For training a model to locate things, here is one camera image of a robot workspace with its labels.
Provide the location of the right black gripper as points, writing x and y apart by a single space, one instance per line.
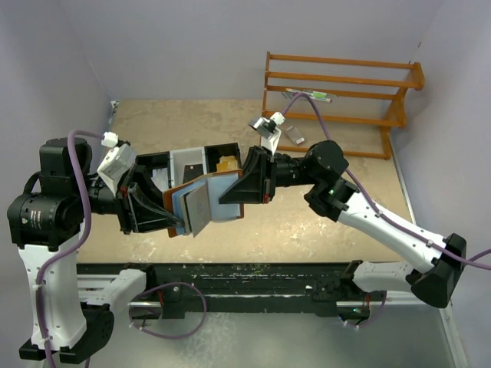
257 182

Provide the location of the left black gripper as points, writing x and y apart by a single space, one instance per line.
140 204

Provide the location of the brown leather card holder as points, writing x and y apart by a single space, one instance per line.
217 184

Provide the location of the gold credit card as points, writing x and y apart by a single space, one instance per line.
196 208

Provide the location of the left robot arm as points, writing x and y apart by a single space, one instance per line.
51 220

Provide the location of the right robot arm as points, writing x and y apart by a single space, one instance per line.
432 263

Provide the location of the gold credit cards pile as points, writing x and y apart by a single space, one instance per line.
227 163

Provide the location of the black card in white bin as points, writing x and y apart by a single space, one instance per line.
191 172

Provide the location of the black right bin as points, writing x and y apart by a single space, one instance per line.
222 155

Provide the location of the coloured markers on rack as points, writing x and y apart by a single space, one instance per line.
313 94

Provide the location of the orange wooden rack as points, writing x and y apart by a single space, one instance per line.
370 100

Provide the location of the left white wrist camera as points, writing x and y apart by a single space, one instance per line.
118 160

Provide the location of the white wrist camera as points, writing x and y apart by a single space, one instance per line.
118 160
269 130

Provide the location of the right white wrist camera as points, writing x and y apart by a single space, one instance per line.
269 130

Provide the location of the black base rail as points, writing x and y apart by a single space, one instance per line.
245 283

